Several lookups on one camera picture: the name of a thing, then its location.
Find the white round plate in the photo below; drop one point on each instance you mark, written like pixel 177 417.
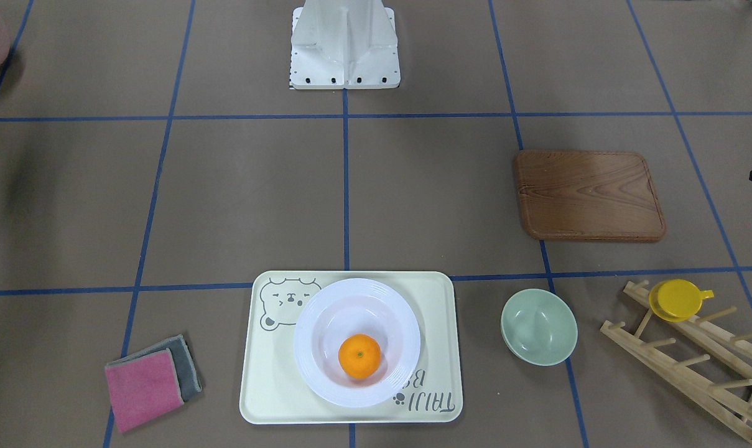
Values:
pixel 342 310

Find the orange fruit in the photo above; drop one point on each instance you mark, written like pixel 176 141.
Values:
pixel 360 356

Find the cream bear tray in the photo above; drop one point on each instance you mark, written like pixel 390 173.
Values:
pixel 273 392

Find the green bowl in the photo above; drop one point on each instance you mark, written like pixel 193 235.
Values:
pixel 538 327

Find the wooden cutting board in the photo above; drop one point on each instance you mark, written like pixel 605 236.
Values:
pixel 588 196

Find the grey cloth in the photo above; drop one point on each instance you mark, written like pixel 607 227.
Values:
pixel 185 370

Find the pink cloth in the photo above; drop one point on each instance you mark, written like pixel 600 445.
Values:
pixel 143 389

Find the yellow mug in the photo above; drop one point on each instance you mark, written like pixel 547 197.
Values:
pixel 677 300

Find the wooden drying rack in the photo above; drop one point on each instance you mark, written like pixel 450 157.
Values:
pixel 719 379

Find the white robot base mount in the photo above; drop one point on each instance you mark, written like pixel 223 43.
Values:
pixel 344 45

